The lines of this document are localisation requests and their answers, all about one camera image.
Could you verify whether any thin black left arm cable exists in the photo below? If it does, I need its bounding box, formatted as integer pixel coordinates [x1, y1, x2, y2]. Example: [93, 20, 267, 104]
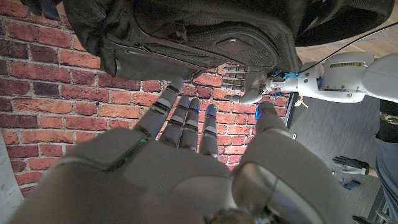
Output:
[298, 21, 398, 74]

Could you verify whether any printed brick wall backdrop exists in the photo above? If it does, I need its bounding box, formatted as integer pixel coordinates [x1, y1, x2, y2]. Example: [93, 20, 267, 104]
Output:
[0, 0, 292, 200]

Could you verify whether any small blue floor item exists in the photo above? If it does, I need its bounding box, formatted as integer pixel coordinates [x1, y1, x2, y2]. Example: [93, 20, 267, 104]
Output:
[341, 177, 361, 190]

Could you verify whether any black teleoperation glove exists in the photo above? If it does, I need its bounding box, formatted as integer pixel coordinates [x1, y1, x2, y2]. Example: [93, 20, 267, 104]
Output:
[331, 155, 371, 175]

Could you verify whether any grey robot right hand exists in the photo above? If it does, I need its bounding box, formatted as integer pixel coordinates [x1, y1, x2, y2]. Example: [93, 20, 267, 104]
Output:
[6, 76, 355, 224]

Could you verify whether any black fabric backpack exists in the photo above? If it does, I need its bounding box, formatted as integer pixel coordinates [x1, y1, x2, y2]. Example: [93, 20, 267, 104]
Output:
[18, 0, 396, 82]

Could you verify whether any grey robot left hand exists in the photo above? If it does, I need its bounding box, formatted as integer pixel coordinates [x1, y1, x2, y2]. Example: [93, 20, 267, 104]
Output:
[221, 63, 274, 105]

